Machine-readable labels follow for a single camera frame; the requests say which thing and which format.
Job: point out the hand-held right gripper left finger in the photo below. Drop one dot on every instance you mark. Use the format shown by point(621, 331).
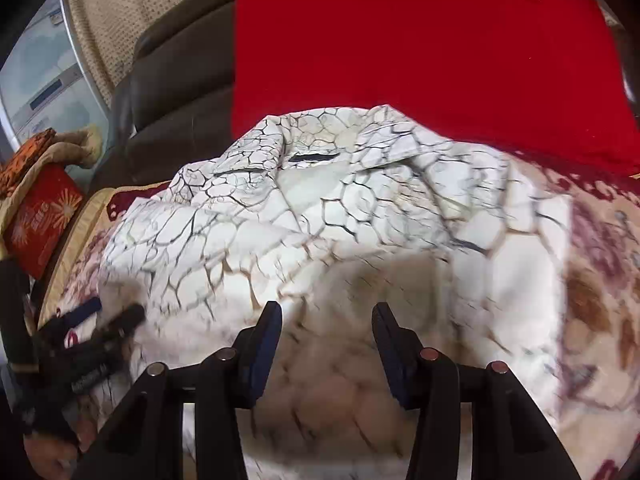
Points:
point(262, 355)

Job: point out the person's left hand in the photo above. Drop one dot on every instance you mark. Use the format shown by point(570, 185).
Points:
point(47, 452)

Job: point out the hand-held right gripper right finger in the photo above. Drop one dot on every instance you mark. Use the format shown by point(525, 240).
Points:
point(395, 360)

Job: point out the brown sofa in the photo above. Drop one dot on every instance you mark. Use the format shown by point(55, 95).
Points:
point(175, 100)

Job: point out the pale glass door panel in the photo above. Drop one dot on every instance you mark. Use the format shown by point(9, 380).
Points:
point(45, 80)

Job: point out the white cracked-pattern pillow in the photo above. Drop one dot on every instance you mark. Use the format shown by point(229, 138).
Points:
point(350, 220)

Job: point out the orange patterned cloth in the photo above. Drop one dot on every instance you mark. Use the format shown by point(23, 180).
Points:
point(25, 157)

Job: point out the floral plush blanket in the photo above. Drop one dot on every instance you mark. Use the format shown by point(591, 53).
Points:
point(605, 270)

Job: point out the red gift box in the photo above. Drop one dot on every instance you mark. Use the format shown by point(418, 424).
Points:
point(42, 222)

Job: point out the beige lace sofa cover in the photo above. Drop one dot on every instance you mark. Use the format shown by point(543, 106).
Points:
point(120, 15)

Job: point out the red cushion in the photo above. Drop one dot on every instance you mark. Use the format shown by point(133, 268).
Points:
point(425, 60)

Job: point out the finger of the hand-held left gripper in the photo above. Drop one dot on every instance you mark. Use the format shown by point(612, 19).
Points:
point(117, 330)
point(84, 311)

